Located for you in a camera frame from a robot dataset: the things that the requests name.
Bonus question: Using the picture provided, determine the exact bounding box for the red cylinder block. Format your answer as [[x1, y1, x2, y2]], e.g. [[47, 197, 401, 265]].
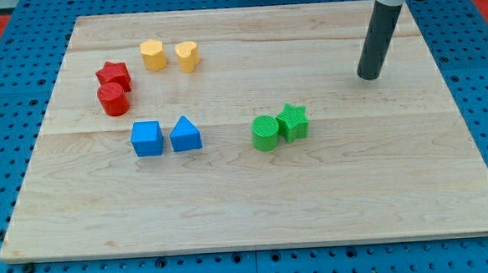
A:
[[97, 82, 130, 117]]

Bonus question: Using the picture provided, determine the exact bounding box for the green star block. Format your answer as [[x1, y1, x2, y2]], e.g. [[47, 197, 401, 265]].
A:
[[276, 104, 309, 144]]

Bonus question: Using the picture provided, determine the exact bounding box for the yellow hexagon block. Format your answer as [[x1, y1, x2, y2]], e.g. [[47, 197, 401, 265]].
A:
[[140, 39, 167, 72]]

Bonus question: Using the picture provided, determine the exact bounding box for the light wooden board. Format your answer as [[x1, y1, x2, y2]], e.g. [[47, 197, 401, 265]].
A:
[[0, 0, 488, 264]]

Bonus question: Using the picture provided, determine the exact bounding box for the blue triangle block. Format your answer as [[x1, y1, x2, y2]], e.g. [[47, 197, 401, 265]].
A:
[[170, 115, 203, 152]]

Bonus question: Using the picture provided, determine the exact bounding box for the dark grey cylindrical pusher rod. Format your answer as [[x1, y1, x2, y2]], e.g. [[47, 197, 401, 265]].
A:
[[357, 1, 402, 81]]

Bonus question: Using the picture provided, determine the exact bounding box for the yellow heart block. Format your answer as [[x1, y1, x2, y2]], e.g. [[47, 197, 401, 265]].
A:
[[175, 41, 200, 73]]

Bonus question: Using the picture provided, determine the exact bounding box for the blue cube block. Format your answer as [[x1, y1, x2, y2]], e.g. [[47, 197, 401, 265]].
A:
[[130, 120, 164, 157]]

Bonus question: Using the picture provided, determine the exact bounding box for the green cylinder block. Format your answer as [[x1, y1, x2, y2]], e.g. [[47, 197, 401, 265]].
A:
[[251, 115, 279, 152]]

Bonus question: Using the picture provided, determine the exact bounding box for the red star block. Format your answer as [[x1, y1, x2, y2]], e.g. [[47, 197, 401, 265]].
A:
[[95, 62, 132, 93]]

